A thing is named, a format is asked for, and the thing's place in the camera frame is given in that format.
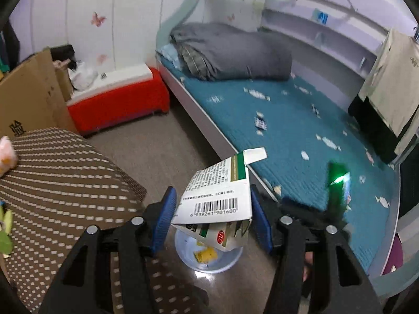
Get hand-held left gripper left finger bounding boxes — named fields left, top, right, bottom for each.
left=38, top=186, right=179, bottom=314

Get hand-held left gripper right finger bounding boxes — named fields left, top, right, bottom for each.
left=250, top=185, right=383, bottom=314

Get white green medicine box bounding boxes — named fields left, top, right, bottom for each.
left=170, top=148, right=267, bottom=252

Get pale blue plastic basin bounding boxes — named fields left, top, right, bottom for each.
left=174, top=229, right=244, bottom=273

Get bed with teal sheet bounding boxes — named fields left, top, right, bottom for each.
left=160, top=55, right=398, bottom=269

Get black hanging garment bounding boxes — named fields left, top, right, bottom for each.
left=348, top=95, right=410, bottom=164

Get purple cloth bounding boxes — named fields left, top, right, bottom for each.
left=383, top=235, right=403, bottom=275

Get brown patterned round table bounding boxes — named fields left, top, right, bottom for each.
left=0, top=127, right=210, bottom=314

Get red storage box white lid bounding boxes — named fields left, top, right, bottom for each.
left=67, top=64, right=171, bottom=134

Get cream hanging shirt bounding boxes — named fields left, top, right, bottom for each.
left=358, top=28, right=419, bottom=156

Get white bedside shelf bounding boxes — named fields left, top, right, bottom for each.
left=262, top=7, right=390, bottom=79

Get green wrapper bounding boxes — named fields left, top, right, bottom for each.
left=0, top=203, right=14, bottom=256

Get white plastic bag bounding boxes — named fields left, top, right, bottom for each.
left=69, top=62, right=99, bottom=90

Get light blue pillow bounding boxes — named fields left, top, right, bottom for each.
left=157, top=44, right=184, bottom=71

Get grey duvet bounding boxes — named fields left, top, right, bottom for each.
left=170, top=22, right=293, bottom=82

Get blue card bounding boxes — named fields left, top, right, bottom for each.
left=311, top=8, right=329, bottom=25

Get large cardboard box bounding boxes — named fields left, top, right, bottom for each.
left=0, top=47, right=79, bottom=138

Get black bag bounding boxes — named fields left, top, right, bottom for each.
left=49, top=44, right=77, bottom=69

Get pale green bed frame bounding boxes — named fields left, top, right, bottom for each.
left=154, top=0, right=419, bottom=298

